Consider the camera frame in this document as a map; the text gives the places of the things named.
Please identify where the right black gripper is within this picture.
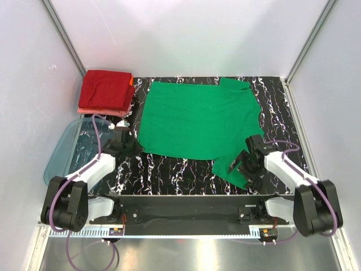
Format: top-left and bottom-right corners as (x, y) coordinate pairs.
(228, 150), (267, 189)

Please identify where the green t shirt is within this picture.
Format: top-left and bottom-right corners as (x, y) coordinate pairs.
(138, 78), (264, 189)

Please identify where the blue transparent plastic tray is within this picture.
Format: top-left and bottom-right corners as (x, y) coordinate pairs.
(43, 117), (116, 191)

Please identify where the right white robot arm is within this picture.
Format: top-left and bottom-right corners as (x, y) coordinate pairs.
(228, 135), (343, 237)

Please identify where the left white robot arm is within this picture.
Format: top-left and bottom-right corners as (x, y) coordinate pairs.
(40, 126), (143, 232)

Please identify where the folded orange shirt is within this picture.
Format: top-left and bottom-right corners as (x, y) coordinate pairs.
(129, 75), (134, 85)

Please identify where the folded dark red shirt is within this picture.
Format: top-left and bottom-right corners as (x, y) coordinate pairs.
(79, 70), (135, 103)

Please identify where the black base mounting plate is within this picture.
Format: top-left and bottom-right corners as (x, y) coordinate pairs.
(91, 195), (287, 238)

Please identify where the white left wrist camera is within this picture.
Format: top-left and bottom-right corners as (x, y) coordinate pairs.
(108, 120), (129, 130)

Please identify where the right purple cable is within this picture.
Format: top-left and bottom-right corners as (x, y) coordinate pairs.
(235, 140), (339, 244)

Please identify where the aluminium frame rail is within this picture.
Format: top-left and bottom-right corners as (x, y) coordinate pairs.
(36, 204), (345, 239)

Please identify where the left aluminium corner post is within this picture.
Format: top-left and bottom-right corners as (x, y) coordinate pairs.
(40, 0), (86, 77)

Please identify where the aluminium corner post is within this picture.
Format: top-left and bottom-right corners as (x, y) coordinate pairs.
(40, 0), (86, 77)
(284, 0), (339, 84)

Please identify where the right aluminium corner post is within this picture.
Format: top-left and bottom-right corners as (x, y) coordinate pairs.
(284, 0), (339, 84)

